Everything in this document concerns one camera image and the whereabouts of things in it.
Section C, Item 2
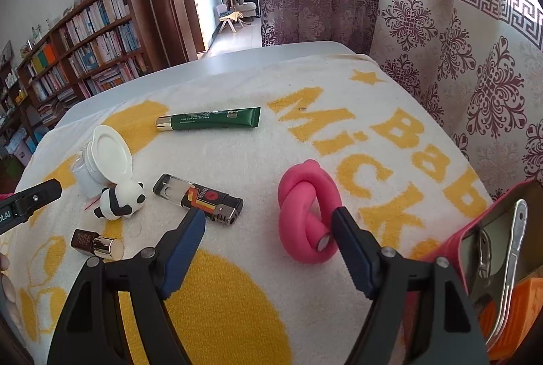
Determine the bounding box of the brown bottle with gold cap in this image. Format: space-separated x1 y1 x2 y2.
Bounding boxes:
71 228 124 260

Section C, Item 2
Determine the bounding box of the wooden bookshelf with books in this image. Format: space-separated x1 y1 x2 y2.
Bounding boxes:
0 0 149 162

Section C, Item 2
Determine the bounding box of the green tube with gold cap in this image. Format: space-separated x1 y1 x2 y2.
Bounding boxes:
155 107 261 133

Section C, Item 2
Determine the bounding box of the white purple patterned curtain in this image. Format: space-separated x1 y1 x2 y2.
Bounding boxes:
360 0 543 200

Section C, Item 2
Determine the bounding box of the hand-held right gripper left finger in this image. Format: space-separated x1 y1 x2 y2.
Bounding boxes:
46 207 207 365

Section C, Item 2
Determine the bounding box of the small stool with yellow cloth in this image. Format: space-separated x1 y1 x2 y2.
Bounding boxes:
220 11 244 32

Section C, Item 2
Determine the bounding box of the small panda figurine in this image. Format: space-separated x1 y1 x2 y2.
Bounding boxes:
93 180 146 220

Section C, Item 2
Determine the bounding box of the orange embossed cube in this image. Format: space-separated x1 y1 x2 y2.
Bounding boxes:
479 278 543 361

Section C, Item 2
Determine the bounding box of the red tin container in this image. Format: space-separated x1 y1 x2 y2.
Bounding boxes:
403 178 543 365

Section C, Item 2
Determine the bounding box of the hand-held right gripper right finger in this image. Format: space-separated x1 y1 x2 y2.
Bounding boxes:
331 206 488 365

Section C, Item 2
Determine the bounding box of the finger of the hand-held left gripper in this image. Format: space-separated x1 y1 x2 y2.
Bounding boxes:
11 178 63 218

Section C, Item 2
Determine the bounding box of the silver metal clip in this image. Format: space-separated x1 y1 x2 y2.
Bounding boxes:
479 199 529 351

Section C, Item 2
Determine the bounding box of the person's left hand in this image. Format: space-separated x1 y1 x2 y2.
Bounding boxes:
0 252 20 327

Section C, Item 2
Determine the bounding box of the black transparent lighter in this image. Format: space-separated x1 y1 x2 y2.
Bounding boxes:
153 173 244 226

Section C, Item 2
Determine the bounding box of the pink knotted foam roller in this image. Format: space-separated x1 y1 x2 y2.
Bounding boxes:
278 160 343 264

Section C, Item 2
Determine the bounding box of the white yellow printed towel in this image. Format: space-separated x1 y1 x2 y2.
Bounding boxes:
8 53 497 365

